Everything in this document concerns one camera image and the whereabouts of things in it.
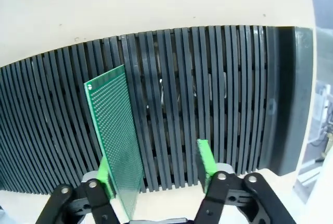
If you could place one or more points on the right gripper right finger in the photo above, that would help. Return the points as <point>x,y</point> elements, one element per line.
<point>208,166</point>

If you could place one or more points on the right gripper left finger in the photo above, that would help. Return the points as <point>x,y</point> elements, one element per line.
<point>102,177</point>

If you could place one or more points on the green perforated circuit board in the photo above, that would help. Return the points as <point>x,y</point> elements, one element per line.
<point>112,119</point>

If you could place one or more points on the black slotted board rack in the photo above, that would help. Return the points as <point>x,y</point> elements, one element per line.
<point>182,91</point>

